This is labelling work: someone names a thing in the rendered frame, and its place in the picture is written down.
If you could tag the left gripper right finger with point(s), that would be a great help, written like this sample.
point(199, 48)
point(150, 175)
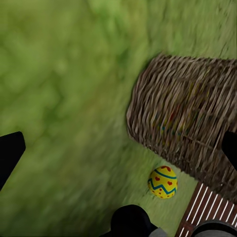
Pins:
point(229, 147)

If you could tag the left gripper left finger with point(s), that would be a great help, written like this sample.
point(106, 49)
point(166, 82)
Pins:
point(12, 147)

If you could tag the wicker basket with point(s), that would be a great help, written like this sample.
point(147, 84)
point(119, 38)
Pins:
point(193, 129)

